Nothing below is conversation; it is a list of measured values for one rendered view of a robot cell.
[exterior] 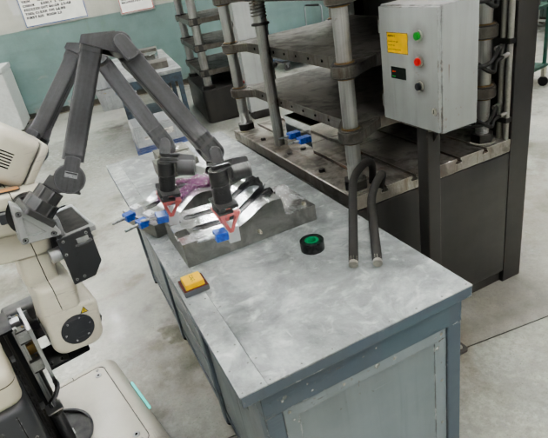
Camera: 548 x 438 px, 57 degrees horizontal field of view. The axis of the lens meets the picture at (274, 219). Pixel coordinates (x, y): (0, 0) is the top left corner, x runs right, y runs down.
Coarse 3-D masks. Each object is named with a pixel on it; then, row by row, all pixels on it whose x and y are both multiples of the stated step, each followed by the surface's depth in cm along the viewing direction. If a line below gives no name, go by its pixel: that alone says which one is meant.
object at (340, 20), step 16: (224, 16) 270; (336, 16) 174; (480, 16) 202; (224, 32) 275; (336, 32) 176; (336, 48) 179; (480, 48) 208; (240, 80) 287; (352, 80) 184; (480, 80) 213; (352, 96) 186; (240, 112) 296; (352, 112) 189; (480, 112) 219; (240, 128) 299; (256, 128) 301; (352, 128) 192; (480, 128) 223; (480, 144) 224; (352, 160) 198
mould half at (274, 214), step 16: (272, 192) 180; (288, 192) 195; (208, 208) 189; (256, 208) 174; (272, 208) 175; (288, 208) 183; (304, 208) 181; (192, 224) 177; (240, 224) 172; (256, 224) 174; (272, 224) 177; (288, 224) 180; (176, 240) 174; (192, 240) 167; (256, 240) 177; (192, 256) 168; (208, 256) 171
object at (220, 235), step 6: (228, 222) 159; (222, 228) 159; (216, 234) 156; (222, 234) 156; (228, 234) 157; (234, 234) 157; (198, 240) 155; (204, 240) 156; (216, 240) 157; (222, 240) 156; (228, 240) 159; (234, 240) 158; (240, 240) 159
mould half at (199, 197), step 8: (200, 168) 223; (184, 184) 211; (232, 184) 210; (152, 192) 215; (192, 192) 201; (200, 192) 200; (208, 192) 203; (144, 200) 213; (152, 200) 211; (184, 200) 199; (192, 200) 198; (200, 200) 201; (208, 200) 204; (128, 208) 208; (152, 208) 204; (160, 208) 203; (184, 208) 197; (192, 208) 199; (136, 216) 200; (152, 224) 191; (160, 224) 191; (152, 232) 193; (160, 232) 192
